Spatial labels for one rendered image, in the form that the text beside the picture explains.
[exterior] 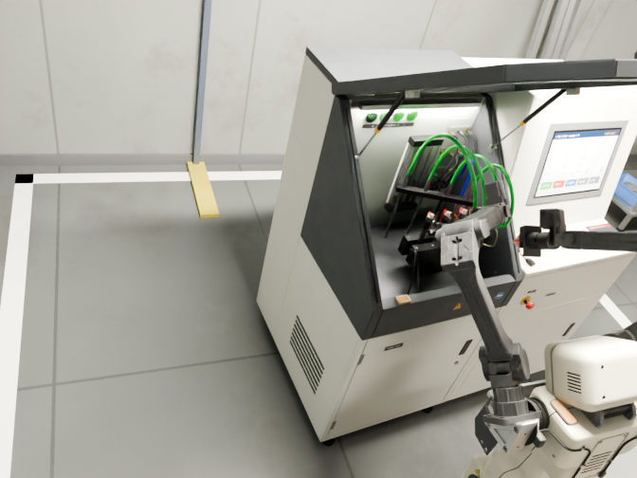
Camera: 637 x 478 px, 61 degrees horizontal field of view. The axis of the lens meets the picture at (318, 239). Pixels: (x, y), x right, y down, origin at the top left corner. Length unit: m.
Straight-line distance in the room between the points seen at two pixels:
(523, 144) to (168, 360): 1.88
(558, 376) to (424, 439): 1.41
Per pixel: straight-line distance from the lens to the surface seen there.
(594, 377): 1.47
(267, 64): 3.77
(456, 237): 1.28
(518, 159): 2.28
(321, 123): 2.06
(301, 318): 2.44
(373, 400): 2.45
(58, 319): 3.01
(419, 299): 1.99
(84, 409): 2.69
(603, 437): 1.56
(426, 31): 4.12
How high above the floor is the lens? 2.27
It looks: 40 degrees down
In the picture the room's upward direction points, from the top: 15 degrees clockwise
